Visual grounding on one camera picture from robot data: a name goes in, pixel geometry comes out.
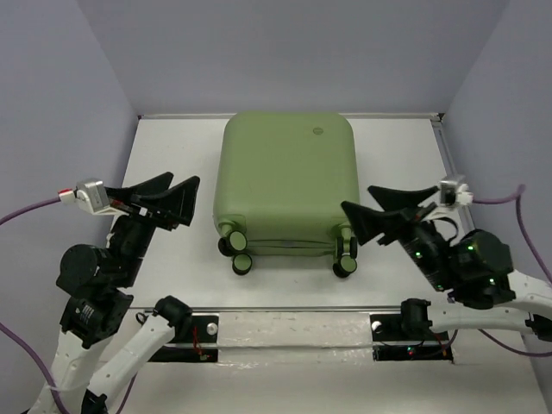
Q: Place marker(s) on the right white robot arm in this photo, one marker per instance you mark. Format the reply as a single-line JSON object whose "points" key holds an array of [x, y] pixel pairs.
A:
{"points": [[529, 312]]}

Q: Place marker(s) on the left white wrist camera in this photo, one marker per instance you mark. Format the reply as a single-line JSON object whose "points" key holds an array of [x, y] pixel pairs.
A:
{"points": [[89, 195]]}

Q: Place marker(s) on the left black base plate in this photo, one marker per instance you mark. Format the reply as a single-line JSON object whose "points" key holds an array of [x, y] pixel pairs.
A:
{"points": [[197, 345]]}

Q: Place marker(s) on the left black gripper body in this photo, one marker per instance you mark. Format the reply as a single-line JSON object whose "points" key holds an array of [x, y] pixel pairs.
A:
{"points": [[134, 235]]}

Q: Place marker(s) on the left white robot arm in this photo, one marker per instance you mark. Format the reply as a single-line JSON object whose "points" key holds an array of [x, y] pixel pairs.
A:
{"points": [[96, 278]]}

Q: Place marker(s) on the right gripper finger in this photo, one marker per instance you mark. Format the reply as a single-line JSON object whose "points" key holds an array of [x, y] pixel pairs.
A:
{"points": [[367, 223], [393, 200]]}

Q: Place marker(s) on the white front cover board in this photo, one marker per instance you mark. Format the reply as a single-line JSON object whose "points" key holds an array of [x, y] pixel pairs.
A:
{"points": [[321, 361]]}

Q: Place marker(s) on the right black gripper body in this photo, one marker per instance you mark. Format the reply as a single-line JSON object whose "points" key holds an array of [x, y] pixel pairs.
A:
{"points": [[423, 248]]}

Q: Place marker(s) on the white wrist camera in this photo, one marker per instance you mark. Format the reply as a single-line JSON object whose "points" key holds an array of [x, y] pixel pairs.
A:
{"points": [[89, 195], [454, 194]]}

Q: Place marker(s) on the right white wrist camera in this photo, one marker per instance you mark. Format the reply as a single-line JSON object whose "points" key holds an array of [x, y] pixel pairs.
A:
{"points": [[454, 194]]}

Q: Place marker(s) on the green hard-shell suitcase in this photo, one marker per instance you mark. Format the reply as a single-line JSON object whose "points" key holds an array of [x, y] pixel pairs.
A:
{"points": [[281, 179]]}

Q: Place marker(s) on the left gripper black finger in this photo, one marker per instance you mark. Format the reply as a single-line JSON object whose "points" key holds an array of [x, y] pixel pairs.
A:
{"points": [[131, 194], [174, 206]]}

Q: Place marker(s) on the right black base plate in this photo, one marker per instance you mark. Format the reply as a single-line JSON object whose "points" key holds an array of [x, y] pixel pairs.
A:
{"points": [[391, 343]]}

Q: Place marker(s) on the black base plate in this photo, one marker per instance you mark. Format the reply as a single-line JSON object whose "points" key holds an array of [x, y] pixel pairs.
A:
{"points": [[391, 343], [197, 345]]}

